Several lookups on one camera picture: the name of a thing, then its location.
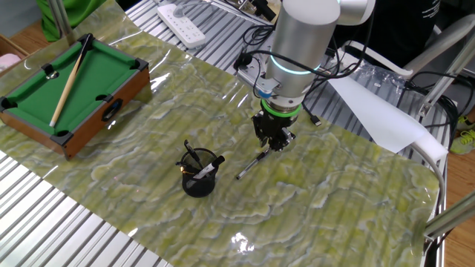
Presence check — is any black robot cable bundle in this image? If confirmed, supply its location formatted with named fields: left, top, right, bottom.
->
left=233, top=10, right=376, bottom=98

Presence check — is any black mesh pen holder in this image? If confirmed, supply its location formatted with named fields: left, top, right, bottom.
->
left=180, top=147, right=218, bottom=199

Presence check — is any white power strip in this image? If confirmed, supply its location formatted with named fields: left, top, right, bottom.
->
left=156, top=3, right=207, bottom=50

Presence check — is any green cloth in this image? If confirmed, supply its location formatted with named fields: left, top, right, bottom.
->
left=36, top=0, right=108, bottom=43

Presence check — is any yellow green sneaker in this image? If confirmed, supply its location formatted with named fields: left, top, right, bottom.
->
left=456, top=114, right=475, bottom=132
left=449, top=129, right=475, bottom=156

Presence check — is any green marble pattern mat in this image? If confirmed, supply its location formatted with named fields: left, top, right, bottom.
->
left=0, top=0, right=446, bottom=267

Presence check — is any grey hose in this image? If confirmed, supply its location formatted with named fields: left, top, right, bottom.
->
left=407, top=142, right=447, bottom=223

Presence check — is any clear gel pen black grip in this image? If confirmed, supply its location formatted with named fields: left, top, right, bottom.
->
left=235, top=147, right=272, bottom=181

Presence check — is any person in black shirt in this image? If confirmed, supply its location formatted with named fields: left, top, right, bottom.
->
left=330, top=0, right=442, bottom=70

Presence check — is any grey office chair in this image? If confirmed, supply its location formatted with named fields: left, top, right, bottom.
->
left=341, top=13, right=475, bottom=79

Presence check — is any black power cable bundle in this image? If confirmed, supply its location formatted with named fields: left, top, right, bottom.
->
left=403, top=69, right=475, bottom=151

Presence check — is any brown cardboard box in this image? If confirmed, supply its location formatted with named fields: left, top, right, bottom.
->
left=0, top=33, right=31, bottom=77

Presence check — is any clear plastic wrap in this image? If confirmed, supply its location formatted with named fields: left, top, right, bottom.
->
left=347, top=57, right=407, bottom=96

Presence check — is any mini pool table toy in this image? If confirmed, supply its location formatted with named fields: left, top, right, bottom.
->
left=0, top=33, right=151, bottom=160

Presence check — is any aluminium frame post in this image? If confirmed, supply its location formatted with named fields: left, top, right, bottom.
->
left=410, top=191, right=475, bottom=257
left=417, top=36, right=475, bottom=120
left=46, top=0, right=78, bottom=47

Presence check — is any pink soft item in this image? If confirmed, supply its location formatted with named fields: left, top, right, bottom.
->
left=0, top=53, right=22, bottom=73

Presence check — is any wooden cue stick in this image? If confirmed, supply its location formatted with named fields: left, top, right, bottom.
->
left=49, top=34, right=93, bottom=128

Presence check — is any white marker black cap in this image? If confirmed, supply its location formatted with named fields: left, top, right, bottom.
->
left=192, top=155, right=226, bottom=180

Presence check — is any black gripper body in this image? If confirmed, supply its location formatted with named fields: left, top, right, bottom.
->
left=255, top=109, right=298, bottom=144

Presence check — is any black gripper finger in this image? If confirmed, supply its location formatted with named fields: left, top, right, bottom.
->
left=251, top=113, right=271, bottom=148
left=272, top=127, right=297, bottom=153

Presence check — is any black clip pen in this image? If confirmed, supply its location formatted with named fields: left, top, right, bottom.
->
left=183, top=139, right=204, bottom=170

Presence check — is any black USB cable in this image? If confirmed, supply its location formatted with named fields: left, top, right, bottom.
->
left=301, top=100, right=323, bottom=128

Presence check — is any large white paper sheet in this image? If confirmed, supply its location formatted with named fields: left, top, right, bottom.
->
left=328, top=73, right=449, bottom=163

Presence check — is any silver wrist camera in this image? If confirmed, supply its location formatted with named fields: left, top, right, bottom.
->
left=235, top=55, right=280, bottom=99

